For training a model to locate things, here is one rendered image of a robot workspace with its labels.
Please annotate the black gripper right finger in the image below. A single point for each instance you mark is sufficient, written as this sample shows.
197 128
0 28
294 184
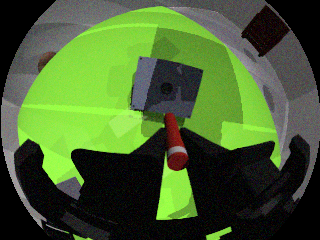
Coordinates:
212 168

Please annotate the dark red peg with white band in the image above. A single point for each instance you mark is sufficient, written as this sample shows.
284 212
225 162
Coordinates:
175 151

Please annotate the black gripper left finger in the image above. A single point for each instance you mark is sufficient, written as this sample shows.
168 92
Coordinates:
141 169

